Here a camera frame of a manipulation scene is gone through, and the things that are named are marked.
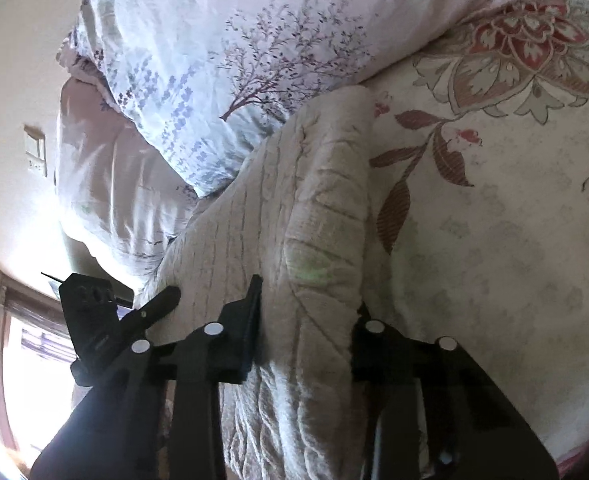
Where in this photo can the floral bedspread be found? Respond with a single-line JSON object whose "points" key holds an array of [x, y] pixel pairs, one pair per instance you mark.
{"points": [[499, 260]]}

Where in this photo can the window with curtain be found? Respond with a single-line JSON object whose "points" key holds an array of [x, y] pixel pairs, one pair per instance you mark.
{"points": [[29, 355]]}

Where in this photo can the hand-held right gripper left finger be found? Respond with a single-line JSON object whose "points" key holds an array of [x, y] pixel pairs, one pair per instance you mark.
{"points": [[250, 330]]}

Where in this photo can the tree print pillow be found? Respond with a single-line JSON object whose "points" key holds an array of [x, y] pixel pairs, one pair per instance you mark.
{"points": [[224, 50]]}

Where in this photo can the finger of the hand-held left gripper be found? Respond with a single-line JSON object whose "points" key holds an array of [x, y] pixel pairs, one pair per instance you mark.
{"points": [[157, 305]]}

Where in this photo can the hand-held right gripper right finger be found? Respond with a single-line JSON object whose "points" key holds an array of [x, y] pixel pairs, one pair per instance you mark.
{"points": [[374, 355]]}

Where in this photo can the wall switch plate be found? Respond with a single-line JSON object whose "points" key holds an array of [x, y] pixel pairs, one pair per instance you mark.
{"points": [[35, 150]]}

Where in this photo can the pink floral pillow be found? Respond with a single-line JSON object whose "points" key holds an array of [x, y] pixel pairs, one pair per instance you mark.
{"points": [[104, 175]]}

